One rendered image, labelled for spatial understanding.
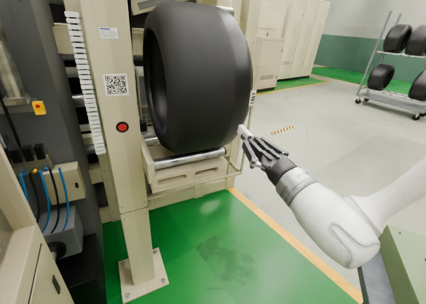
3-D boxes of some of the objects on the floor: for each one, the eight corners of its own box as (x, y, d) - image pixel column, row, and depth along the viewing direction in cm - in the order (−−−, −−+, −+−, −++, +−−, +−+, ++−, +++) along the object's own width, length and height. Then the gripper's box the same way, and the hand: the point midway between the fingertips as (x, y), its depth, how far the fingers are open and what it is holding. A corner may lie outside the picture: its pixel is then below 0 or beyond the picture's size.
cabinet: (252, 93, 535) (262, 37, 474) (237, 87, 572) (244, 35, 511) (275, 89, 585) (286, 39, 525) (260, 84, 622) (268, 37, 562)
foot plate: (123, 304, 123) (122, 302, 121) (118, 262, 143) (117, 260, 142) (168, 284, 134) (168, 282, 133) (158, 248, 154) (158, 245, 153)
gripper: (312, 162, 54) (258, 115, 71) (272, 173, 49) (224, 120, 65) (302, 183, 58) (253, 134, 75) (263, 195, 53) (220, 140, 69)
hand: (245, 134), depth 68 cm, fingers closed
